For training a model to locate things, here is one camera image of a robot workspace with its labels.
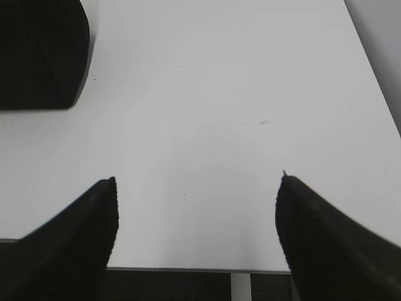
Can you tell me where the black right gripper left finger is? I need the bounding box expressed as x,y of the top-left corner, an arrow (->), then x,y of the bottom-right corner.
1,177 -> 119,300

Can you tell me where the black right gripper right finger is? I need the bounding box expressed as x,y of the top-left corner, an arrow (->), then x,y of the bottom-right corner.
275,174 -> 400,300

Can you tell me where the black bag with tan straps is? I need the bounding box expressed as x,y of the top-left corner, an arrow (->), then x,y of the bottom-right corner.
1,1 -> 90,110

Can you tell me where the white table leg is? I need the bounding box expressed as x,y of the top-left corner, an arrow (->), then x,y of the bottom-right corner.
231,273 -> 252,301

